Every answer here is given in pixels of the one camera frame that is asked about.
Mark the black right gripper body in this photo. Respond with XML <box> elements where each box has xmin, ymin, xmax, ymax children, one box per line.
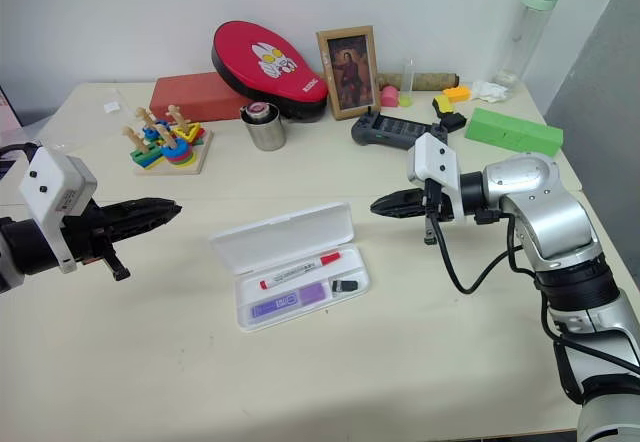
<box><xmin>422</xmin><ymin>178</ymin><xmax>455</xmax><ymax>247</ymax></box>

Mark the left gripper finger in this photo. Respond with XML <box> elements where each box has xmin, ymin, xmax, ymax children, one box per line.
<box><xmin>101</xmin><ymin>211</ymin><xmax>180</xmax><ymax>245</ymax></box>
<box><xmin>98</xmin><ymin>196</ymin><xmax>183</xmax><ymax>224</ymax></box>

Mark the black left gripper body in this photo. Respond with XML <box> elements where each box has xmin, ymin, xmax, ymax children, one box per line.
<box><xmin>59</xmin><ymin>200</ymin><xmax>132</xmax><ymax>283</ymax></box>

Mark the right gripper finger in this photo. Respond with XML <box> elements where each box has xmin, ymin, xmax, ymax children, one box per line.
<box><xmin>370</xmin><ymin>187</ymin><xmax>427</xmax><ymax>208</ymax></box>
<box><xmin>370</xmin><ymin>202</ymin><xmax>427</xmax><ymax>220</ymax></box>

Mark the red whiteboard marker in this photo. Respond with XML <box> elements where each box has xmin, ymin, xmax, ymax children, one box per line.
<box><xmin>257</xmin><ymin>251</ymin><xmax>343</xmax><ymax>291</ymax></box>

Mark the white plastic pencil case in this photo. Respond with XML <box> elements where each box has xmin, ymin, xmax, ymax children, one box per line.
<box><xmin>208</xmin><ymin>201</ymin><xmax>373</xmax><ymax>335</ymax></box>

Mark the red black padded case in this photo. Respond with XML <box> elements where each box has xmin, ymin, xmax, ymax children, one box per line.
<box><xmin>210</xmin><ymin>20</ymin><xmax>330</xmax><ymax>124</ymax></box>

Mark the green square stacking piece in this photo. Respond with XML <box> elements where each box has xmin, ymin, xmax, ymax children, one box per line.
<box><xmin>129</xmin><ymin>147</ymin><xmax>165</xmax><ymax>170</ymax></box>

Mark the dark grey handheld game controller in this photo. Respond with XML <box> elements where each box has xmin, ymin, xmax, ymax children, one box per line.
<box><xmin>350</xmin><ymin>108</ymin><xmax>450</xmax><ymax>153</ymax></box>

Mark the wooden peg stacking board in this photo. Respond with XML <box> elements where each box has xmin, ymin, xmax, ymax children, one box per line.
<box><xmin>122</xmin><ymin>104</ymin><xmax>215</xmax><ymax>177</ymax></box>

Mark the yellow stacking piece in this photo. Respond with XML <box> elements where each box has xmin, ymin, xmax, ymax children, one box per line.
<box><xmin>172</xmin><ymin>122</ymin><xmax>207</xmax><ymax>144</ymax></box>

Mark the small black rectangular item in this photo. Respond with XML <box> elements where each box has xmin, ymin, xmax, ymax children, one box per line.
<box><xmin>329</xmin><ymin>277</ymin><xmax>361</xmax><ymax>295</ymax></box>

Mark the yellow and black tool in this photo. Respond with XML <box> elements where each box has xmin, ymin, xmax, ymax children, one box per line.
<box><xmin>430</xmin><ymin>94</ymin><xmax>468</xmax><ymax>132</ymax></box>

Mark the green rectangular box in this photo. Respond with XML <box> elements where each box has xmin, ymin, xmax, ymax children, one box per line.
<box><xmin>464</xmin><ymin>107</ymin><xmax>565</xmax><ymax>159</ymax></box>

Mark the clear plastic bag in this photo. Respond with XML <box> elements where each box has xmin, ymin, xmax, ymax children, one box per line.
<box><xmin>17</xmin><ymin>115</ymin><xmax>67</xmax><ymax>152</ymax></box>

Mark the clear plastic tube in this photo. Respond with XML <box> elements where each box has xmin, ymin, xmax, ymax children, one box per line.
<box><xmin>401</xmin><ymin>58</ymin><xmax>417</xmax><ymax>99</ymax></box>

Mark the brown rolled mat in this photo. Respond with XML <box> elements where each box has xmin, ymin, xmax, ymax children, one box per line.
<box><xmin>375</xmin><ymin>71</ymin><xmax>460</xmax><ymax>91</ymax></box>

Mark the red rectangular box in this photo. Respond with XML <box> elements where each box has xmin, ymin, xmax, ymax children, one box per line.
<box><xmin>149</xmin><ymin>72</ymin><xmax>249</xmax><ymax>124</ymax></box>

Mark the crumpled white tissue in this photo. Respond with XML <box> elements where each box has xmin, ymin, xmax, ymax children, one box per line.
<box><xmin>470</xmin><ymin>80</ymin><xmax>512</xmax><ymax>104</ymax></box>

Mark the wooden framed portrait picture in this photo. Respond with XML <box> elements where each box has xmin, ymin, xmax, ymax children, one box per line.
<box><xmin>315</xmin><ymin>24</ymin><xmax>382</xmax><ymax>122</ymax></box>

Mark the stainless steel cup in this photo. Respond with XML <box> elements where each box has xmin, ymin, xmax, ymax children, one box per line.
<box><xmin>239</xmin><ymin>102</ymin><xmax>288</xmax><ymax>152</ymax></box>

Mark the clear bottle with green lid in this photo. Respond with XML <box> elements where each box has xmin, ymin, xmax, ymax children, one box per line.
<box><xmin>491</xmin><ymin>0</ymin><xmax>566</xmax><ymax>99</ymax></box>

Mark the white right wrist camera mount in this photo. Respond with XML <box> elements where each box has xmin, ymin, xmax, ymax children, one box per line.
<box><xmin>405</xmin><ymin>132</ymin><xmax>467</xmax><ymax>221</ymax></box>

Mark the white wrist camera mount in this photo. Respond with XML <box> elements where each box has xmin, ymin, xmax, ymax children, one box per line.
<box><xmin>17</xmin><ymin>145</ymin><xmax>99</xmax><ymax>276</ymax></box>
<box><xmin>405</xmin><ymin>132</ymin><xmax>467</xmax><ymax>221</ymax></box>

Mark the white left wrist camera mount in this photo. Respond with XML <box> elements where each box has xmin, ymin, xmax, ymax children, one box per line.
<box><xmin>17</xmin><ymin>145</ymin><xmax>99</xmax><ymax>276</ymax></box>

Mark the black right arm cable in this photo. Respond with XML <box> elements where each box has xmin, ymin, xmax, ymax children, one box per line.
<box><xmin>424</xmin><ymin>209</ymin><xmax>539</xmax><ymax>296</ymax></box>

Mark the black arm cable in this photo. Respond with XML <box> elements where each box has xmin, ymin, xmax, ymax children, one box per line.
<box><xmin>0</xmin><ymin>142</ymin><xmax>42</xmax><ymax>163</ymax></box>
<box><xmin>424</xmin><ymin>209</ymin><xmax>539</xmax><ymax>296</ymax></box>

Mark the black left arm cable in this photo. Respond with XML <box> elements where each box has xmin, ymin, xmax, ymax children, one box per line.
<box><xmin>0</xmin><ymin>142</ymin><xmax>42</xmax><ymax>163</ymax></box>

